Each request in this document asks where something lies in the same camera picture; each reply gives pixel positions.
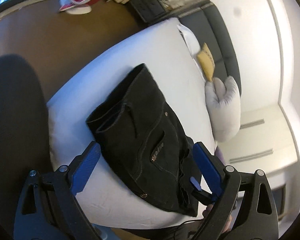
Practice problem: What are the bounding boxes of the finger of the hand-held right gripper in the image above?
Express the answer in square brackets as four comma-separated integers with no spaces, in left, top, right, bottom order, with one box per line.
[189,177,213,203]

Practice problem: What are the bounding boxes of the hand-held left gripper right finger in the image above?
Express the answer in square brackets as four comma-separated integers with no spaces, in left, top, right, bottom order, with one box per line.
[192,142,280,240]

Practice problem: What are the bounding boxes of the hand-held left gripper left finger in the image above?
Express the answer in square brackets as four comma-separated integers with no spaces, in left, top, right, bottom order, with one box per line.
[14,141,102,240]

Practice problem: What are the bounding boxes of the black pants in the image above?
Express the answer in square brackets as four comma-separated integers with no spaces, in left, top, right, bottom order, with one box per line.
[86,64,206,217]

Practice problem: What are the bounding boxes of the person's right hand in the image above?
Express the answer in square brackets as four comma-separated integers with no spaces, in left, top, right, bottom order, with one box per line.
[202,203,215,218]

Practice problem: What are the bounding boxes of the purple cushion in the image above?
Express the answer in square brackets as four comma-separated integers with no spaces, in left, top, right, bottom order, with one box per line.
[215,147,226,167]

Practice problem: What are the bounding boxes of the grey pillow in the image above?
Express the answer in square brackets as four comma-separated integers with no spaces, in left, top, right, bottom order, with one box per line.
[204,76,241,143]

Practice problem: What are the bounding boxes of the white wardrobe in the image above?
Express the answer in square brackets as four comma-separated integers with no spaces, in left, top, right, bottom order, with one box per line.
[216,100,300,225]

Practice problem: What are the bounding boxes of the yellow cushion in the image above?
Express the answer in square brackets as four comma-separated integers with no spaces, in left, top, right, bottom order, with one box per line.
[196,42,215,82]

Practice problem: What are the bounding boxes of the bed with white sheet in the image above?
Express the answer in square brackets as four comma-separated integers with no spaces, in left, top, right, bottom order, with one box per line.
[46,17,218,231]

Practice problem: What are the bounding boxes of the white pillow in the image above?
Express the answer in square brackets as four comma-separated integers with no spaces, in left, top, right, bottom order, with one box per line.
[177,24,206,81]

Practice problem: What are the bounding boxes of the grey padded headboard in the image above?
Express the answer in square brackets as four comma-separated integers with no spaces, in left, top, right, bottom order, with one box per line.
[177,0,241,85]

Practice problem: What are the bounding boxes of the dark grey nightstand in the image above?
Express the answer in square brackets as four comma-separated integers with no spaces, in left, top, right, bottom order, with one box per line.
[129,0,167,23]

